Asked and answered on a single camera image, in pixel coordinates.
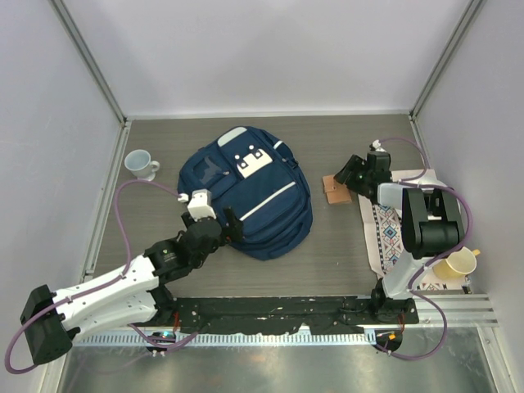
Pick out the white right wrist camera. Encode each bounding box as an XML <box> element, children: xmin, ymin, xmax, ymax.
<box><xmin>369</xmin><ymin>139</ymin><xmax>389</xmax><ymax>156</ymax></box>

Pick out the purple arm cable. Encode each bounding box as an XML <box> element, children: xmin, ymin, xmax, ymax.
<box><xmin>6</xmin><ymin>179</ymin><xmax>201</xmax><ymax>374</ymax></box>
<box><xmin>378</xmin><ymin>137</ymin><xmax>474</xmax><ymax>361</ymax></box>

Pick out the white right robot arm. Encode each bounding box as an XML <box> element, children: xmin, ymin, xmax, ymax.
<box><xmin>334</xmin><ymin>151</ymin><xmax>468</xmax><ymax>323</ymax></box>

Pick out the navy blue student backpack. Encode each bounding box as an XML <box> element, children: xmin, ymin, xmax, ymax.
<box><xmin>177</xmin><ymin>126</ymin><xmax>313</xmax><ymax>260</ymax></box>

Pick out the patterned white placemat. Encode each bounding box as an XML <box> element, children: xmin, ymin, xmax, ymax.
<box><xmin>355</xmin><ymin>169</ymin><xmax>468</xmax><ymax>291</ymax></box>

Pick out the tan leather wallet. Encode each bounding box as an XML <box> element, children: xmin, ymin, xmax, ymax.
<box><xmin>323</xmin><ymin>174</ymin><xmax>352</xmax><ymax>205</ymax></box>

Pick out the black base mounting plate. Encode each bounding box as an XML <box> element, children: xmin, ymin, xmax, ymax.
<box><xmin>149</xmin><ymin>296</ymin><xmax>419</xmax><ymax>336</ymax></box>

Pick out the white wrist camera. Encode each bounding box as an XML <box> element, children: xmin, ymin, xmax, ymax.
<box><xmin>177</xmin><ymin>189</ymin><xmax>216</xmax><ymax>220</ymax></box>
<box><xmin>369</xmin><ymin>139</ymin><xmax>389</xmax><ymax>156</ymax></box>

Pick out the yellow cup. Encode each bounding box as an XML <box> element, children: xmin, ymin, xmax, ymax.
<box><xmin>432</xmin><ymin>247</ymin><xmax>481</xmax><ymax>281</ymax></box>

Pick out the perforated metal rail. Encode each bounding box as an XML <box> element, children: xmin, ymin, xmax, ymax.
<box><xmin>75</xmin><ymin>327</ymin><xmax>376</xmax><ymax>347</ymax></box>

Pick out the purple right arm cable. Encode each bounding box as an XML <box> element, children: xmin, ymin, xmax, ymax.
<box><xmin>378</xmin><ymin>137</ymin><xmax>474</xmax><ymax>361</ymax></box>

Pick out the light blue cup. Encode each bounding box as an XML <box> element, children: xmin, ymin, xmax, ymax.
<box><xmin>124</xmin><ymin>149</ymin><xmax>160</xmax><ymax>181</ymax></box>

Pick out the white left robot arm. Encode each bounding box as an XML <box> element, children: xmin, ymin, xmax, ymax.
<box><xmin>20</xmin><ymin>207</ymin><xmax>243</xmax><ymax>365</ymax></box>

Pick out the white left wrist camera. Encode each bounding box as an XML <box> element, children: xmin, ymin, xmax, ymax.
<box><xmin>177</xmin><ymin>189</ymin><xmax>216</xmax><ymax>220</ymax></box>

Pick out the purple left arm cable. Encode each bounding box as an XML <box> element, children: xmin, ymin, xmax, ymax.
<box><xmin>6</xmin><ymin>179</ymin><xmax>201</xmax><ymax>374</ymax></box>

